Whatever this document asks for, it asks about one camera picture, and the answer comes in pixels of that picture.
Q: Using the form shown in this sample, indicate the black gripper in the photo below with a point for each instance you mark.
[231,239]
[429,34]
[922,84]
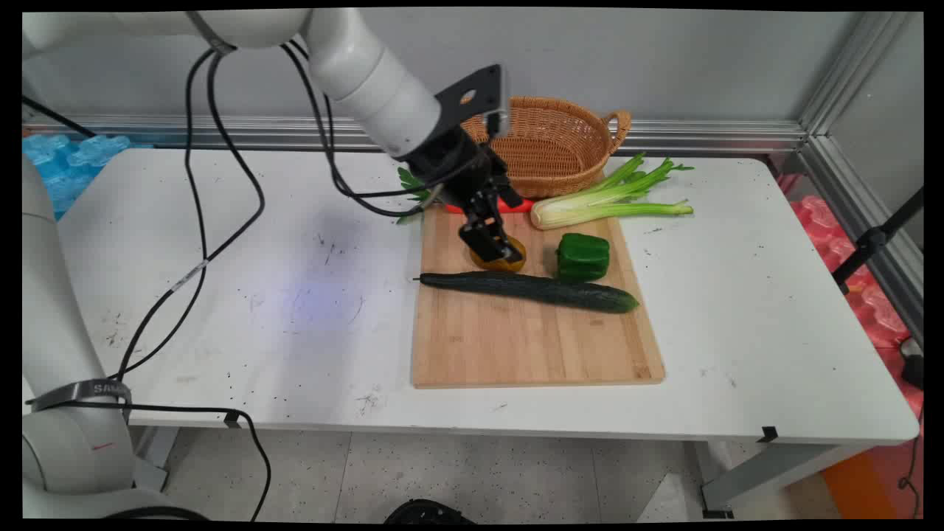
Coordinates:
[459,167]

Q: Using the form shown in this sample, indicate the yellow orange round vegetable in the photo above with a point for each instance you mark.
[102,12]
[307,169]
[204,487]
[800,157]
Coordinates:
[498,259]

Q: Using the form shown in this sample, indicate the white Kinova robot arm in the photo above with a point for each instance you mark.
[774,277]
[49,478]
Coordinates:
[369,74]

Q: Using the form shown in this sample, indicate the red carrot with green leaves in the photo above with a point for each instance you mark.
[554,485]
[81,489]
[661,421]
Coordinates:
[516,205]

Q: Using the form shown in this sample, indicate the dark green cucumber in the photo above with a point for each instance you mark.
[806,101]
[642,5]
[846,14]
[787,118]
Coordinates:
[531,289]

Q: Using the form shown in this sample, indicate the green bell pepper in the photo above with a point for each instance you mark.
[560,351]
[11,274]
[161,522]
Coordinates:
[582,257]

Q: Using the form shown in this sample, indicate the wooden cutting board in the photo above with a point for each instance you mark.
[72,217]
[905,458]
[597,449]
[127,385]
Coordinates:
[531,332]

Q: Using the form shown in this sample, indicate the woven wicker basket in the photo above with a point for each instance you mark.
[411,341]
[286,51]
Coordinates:
[552,147]

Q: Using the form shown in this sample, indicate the green celery bunch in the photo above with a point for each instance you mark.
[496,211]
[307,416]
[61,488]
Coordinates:
[605,199]

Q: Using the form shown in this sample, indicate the black round object on floor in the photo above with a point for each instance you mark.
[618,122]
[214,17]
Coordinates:
[428,512]

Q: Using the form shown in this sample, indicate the white table leg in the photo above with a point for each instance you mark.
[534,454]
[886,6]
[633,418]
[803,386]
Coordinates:
[774,472]

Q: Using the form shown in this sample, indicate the red foam mat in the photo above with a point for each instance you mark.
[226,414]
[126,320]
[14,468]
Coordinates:
[863,287]

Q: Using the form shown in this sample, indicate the black tripod stand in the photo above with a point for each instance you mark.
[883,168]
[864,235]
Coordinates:
[874,243]

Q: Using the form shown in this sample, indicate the blue foam mat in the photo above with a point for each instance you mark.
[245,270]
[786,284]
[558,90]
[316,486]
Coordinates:
[66,166]

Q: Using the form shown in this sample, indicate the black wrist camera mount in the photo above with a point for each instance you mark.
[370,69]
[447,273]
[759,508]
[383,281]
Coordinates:
[478,96]

